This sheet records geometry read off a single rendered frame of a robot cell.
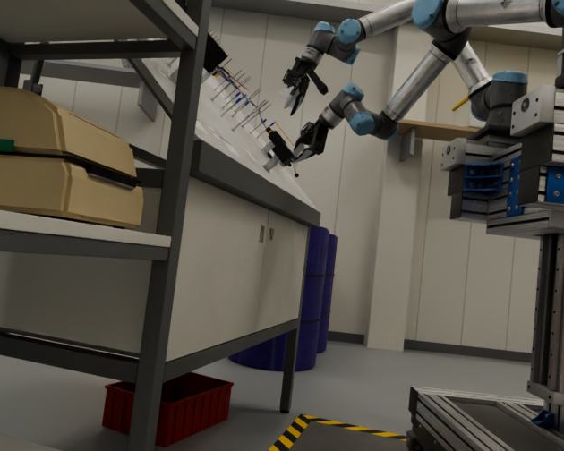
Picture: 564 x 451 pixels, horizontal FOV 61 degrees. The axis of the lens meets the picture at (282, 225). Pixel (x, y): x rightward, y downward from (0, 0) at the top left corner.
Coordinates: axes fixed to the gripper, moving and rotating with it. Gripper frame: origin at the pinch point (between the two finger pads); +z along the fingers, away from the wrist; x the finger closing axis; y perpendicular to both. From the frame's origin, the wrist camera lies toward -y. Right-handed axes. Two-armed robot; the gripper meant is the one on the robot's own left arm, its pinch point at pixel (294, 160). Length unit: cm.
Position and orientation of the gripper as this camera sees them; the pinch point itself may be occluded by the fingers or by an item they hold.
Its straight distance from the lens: 183.4
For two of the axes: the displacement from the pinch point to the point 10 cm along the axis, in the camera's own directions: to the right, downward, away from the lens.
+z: -6.2, 6.2, 4.8
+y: -0.3, -6.3, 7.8
